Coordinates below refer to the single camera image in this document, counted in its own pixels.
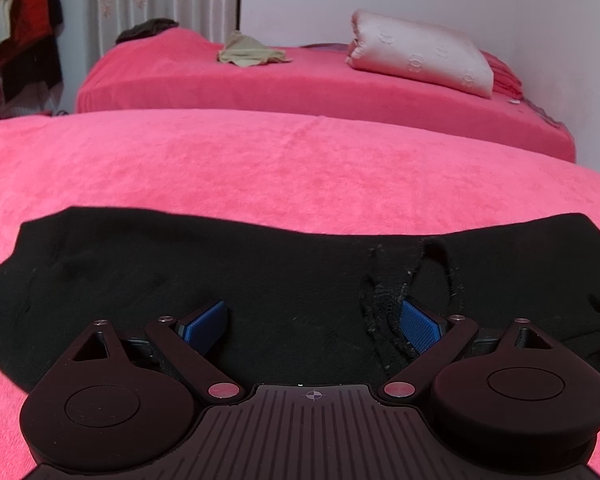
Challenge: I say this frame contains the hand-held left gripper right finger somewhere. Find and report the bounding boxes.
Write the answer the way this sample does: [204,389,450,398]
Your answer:
[378,297,556,404]

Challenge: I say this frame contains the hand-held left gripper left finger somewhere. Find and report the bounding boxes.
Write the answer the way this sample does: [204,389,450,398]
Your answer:
[70,300,246,404]

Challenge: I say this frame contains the black knit pants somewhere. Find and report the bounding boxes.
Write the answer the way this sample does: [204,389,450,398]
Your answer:
[0,206,600,393]

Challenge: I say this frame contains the pink fleece blanket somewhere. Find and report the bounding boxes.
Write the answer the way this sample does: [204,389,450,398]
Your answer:
[0,109,600,480]

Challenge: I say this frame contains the bed with red sheet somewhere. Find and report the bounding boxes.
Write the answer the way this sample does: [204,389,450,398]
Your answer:
[75,27,577,163]

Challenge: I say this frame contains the folded red blanket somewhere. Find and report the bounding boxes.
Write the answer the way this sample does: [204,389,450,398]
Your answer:
[480,50,524,100]

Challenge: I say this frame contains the pale pink embossed pillow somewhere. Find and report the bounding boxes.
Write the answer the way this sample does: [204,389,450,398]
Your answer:
[345,9,496,99]

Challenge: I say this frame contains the beige crumpled garment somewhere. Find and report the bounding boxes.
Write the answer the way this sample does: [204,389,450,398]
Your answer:
[216,30,292,68]

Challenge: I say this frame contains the dark crumpled garment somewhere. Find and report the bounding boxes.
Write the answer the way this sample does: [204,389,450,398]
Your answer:
[115,18,180,45]

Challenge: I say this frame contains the hanging black coat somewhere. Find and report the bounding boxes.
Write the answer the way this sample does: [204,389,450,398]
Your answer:
[0,0,65,103]

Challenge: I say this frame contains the hanging red jacket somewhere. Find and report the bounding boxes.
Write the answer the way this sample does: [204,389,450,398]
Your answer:
[10,0,56,51]

